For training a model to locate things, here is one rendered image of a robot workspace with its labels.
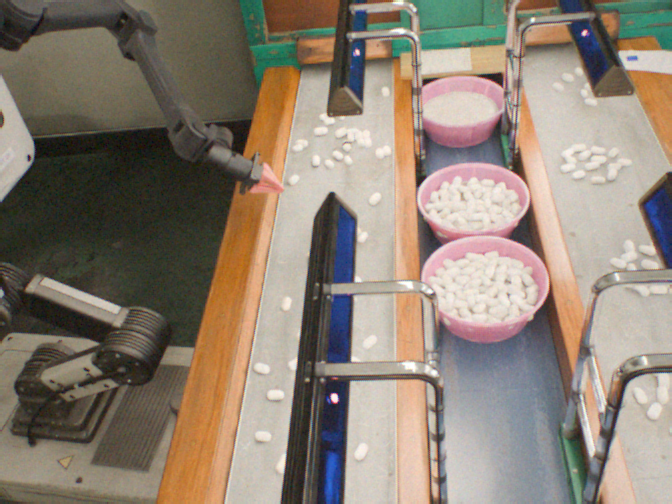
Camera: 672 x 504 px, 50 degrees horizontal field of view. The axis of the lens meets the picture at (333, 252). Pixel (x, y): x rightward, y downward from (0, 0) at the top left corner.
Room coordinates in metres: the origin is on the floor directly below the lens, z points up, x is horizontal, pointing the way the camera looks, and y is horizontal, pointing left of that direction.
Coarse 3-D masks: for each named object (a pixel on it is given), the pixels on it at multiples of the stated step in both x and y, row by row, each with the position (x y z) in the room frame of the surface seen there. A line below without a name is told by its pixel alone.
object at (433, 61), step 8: (464, 48) 2.04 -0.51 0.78; (424, 56) 2.03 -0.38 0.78; (432, 56) 2.02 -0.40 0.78; (440, 56) 2.01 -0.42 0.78; (448, 56) 2.00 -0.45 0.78; (456, 56) 1.99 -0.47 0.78; (464, 56) 1.99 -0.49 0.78; (424, 64) 1.98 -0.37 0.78; (432, 64) 1.97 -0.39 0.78; (440, 64) 1.96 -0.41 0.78; (448, 64) 1.95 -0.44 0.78; (456, 64) 1.95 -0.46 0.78; (464, 64) 1.94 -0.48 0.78; (424, 72) 1.93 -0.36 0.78; (432, 72) 1.92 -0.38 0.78
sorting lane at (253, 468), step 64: (384, 64) 2.09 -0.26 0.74; (384, 128) 1.72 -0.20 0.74; (320, 192) 1.47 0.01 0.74; (384, 192) 1.43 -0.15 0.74; (384, 256) 1.20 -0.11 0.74; (384, 320) 1.00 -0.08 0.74; (256, 384) 0.89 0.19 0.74; (384, 384) 0.84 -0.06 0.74; (256, 448) 0.74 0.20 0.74; (384, 448) 0.70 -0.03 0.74
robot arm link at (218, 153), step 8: (216, 144) 1.42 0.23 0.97; (224, 144) 1.45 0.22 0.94; (208, 152) 1.40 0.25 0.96; (216, 152) 1.40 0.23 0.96; (224, 152) 1.40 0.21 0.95; (208, 160) 1.39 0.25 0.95; (216, 160) 1.39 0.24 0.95; (224, 160) 1.39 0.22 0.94; (216, 168) 1.39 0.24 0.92; (224, 168) 1.38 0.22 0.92
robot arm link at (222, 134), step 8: (200, 128) 1.42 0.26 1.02; (208, 128) 1.44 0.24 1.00; (216, 128) 1.50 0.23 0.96; (224, 128) 1.51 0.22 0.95; (208, 136) 1.41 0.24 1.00; (216, 136) 1.46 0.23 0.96; (224, 136) 1.47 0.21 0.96; (232, 136) 1.50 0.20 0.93; (208, 144) 1.40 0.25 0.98; (176, 152) 1.41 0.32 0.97; (200, 152) 1.40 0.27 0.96; (192, 160) 1.40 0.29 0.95
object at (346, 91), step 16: (352, 0) 1.76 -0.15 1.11; (352, 16) 1.68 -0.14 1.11; (336, 32) 1.70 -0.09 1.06; (336, 48) 1.59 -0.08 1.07; (352, 48) 1.53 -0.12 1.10; (336, 64) 1.49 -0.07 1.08; (352, 64) 1.46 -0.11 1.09; (336, 80) 1.40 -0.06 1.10; (352, 80) 1.40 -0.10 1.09; (336, 96) 1.34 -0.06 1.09; (352, 96) 1.33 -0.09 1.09; (336, 112) 1.34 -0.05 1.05; (352, 112) 1.33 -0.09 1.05
